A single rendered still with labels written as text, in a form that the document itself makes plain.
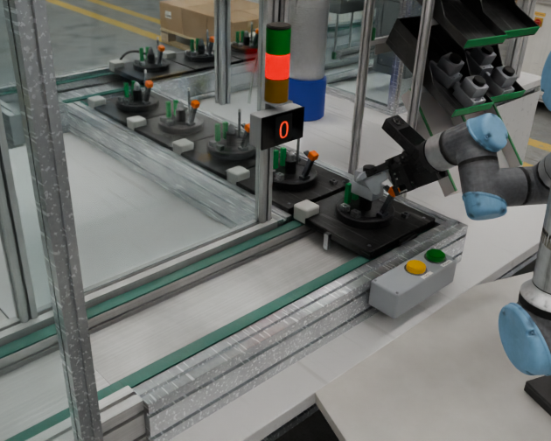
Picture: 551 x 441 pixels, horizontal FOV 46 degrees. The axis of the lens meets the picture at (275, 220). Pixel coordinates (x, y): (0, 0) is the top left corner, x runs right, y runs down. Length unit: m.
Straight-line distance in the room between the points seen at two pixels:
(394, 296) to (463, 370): 0.19
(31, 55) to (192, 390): 0.63
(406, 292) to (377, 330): 0.11
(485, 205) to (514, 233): 0.58
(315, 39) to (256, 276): 1.16
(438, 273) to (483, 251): 0.32
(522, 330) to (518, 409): 0.24
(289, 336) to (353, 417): 0.18
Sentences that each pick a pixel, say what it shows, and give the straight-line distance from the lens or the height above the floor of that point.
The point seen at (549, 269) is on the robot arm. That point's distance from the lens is 1.06.
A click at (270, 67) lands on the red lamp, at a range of 1.35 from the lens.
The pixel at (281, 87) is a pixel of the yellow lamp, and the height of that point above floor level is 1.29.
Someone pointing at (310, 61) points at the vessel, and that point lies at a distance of 2.38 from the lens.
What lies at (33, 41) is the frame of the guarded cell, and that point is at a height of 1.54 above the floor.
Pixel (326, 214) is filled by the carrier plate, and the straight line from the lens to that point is 1.55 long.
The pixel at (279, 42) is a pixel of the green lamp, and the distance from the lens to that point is 1.33.
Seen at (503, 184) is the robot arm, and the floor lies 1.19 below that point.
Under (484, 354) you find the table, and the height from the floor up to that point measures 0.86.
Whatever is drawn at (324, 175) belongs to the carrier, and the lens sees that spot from 1.74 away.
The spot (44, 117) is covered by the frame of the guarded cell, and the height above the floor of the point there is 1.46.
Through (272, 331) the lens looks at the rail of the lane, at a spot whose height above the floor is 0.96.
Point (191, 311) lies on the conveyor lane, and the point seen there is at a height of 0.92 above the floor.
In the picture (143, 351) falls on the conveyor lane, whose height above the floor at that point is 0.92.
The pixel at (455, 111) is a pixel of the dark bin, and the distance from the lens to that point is 1.58.
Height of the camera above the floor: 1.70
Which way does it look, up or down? 29 degrees down
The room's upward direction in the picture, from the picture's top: 2 degrees clockwise
